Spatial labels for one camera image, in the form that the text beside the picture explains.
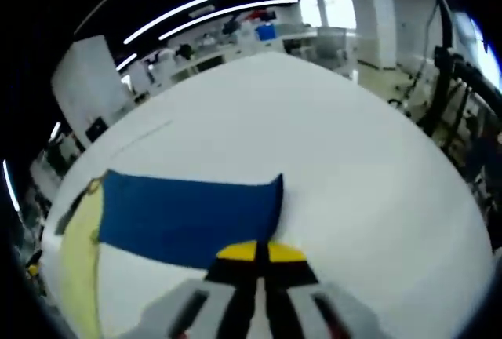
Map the plain white pillar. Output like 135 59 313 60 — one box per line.
344 0 398 70

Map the yellow-green and blue garment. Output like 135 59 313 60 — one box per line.
54 169 285 339

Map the black screen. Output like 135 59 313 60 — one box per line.
85 117 107 142

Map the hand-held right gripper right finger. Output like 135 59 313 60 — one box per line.
264 242 393 339

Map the blue crate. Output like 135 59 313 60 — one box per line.
255 24 277 42

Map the white cabinet row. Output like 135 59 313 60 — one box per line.
129 24 319 93

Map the black equipment stand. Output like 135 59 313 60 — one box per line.
415 0 502 199

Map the white pillar with black screen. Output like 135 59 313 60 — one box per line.
50 35 131 148

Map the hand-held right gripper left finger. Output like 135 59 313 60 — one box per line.
117 240 260 339

